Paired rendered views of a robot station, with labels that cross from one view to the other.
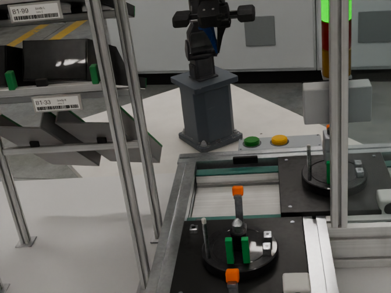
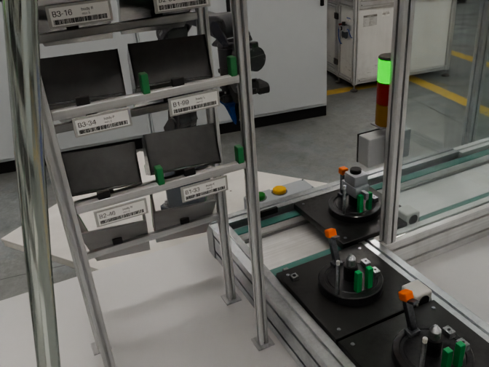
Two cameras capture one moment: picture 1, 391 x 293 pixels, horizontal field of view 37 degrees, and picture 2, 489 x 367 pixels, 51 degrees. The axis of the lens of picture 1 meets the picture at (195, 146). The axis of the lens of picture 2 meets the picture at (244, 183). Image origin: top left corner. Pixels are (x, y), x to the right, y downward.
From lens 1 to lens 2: 65 cm
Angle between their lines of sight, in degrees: 29
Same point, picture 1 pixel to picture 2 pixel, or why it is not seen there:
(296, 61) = (134, 131)
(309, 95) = (372, 143)
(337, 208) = (391, 228)
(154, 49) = not seen: outside the picture
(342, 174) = (396, 200)
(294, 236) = (372, 258)
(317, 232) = (378, 251)
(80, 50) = (208, 135)
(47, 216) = not seen: hidden behind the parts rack
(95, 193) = (129, 279)
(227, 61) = (68, 140)
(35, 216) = (84, 320)
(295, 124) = not seen: hidden behind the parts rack
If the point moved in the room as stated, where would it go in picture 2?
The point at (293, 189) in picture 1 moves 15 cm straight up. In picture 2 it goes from (332, 224) to (333, 172)
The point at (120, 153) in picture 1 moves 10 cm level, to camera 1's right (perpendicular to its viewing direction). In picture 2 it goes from (255, 223) to (294, 206)
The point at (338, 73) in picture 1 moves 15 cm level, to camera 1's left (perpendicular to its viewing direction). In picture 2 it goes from (397, 122) to (348, 140)
